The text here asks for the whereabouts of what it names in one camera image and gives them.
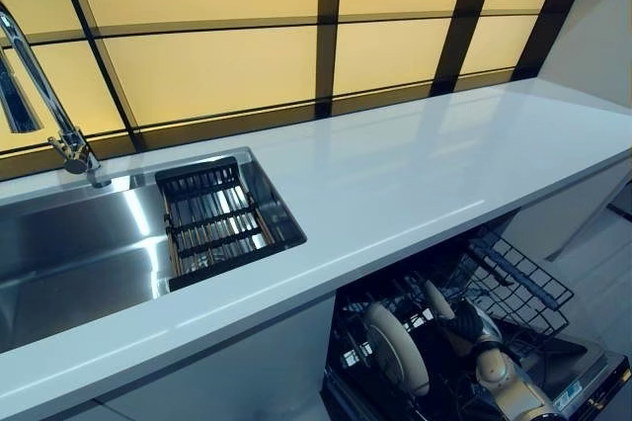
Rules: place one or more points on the right robot hand black glove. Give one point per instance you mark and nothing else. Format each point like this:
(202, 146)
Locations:
(471, 327)

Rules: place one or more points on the cream ceramic plate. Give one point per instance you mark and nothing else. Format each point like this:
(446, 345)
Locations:
(395, 347)
(439, 300)

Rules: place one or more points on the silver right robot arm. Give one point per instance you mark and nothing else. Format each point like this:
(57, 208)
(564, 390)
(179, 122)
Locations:
(503, 376)

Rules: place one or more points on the open built-in dishwasher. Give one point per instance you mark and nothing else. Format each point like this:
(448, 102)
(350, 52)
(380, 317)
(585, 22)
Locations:
(582, 357)

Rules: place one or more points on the white cabinet end panel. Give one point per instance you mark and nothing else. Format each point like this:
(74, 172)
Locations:
(568, 213)

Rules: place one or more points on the narrow white cabinet door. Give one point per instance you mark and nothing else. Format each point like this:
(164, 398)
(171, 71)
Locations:
(222, 371)

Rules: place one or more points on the black dish drying rack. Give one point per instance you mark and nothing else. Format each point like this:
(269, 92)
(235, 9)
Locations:
(217, 223)

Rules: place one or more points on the stainless steel sink basin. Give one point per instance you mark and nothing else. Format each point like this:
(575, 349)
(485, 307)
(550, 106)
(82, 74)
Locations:
(74, 253)

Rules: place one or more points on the chrome gooseneck kitchen faucet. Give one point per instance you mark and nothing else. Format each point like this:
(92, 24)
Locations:
(74, 149)

